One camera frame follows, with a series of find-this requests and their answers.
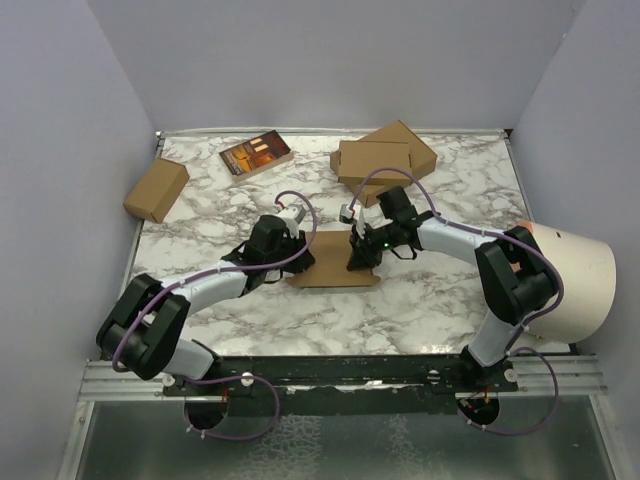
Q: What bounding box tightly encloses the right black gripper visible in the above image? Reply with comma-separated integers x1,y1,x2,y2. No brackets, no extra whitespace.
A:
347,221,400,270

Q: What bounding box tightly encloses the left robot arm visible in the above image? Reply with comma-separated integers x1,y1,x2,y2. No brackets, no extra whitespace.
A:
96,205,315,395

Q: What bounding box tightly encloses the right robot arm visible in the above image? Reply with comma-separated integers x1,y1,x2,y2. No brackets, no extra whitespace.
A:
339,187,564,391

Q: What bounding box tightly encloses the small closed cardboard box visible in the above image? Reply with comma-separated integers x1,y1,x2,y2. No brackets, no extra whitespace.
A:
123,158,190,224

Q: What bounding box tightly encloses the dark orange book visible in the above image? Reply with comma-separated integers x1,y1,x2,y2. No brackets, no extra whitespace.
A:
219,130,294,183

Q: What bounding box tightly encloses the white cylinder drum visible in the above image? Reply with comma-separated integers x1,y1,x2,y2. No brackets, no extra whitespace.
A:
519,221,616,343

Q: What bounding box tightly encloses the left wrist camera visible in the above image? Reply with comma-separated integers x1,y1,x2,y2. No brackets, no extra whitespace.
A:
276,204,307,239

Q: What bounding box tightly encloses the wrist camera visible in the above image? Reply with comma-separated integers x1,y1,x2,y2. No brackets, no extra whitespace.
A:
339,204,366,238
276,204,307,239

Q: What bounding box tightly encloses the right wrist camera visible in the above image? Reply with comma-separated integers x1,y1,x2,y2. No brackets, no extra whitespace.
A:
339,204,366,238

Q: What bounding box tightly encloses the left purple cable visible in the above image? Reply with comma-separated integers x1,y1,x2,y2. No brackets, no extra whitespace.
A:
112,191,317,441

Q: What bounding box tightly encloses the purple cable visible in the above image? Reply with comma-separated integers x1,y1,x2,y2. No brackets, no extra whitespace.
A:
112,191,317,441
347,167,565,435

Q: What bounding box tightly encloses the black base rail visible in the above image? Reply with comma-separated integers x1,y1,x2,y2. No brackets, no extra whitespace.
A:
163,354,518,417

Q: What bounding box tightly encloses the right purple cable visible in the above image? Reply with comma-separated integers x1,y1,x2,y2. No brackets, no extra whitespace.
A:
347,167,565,435

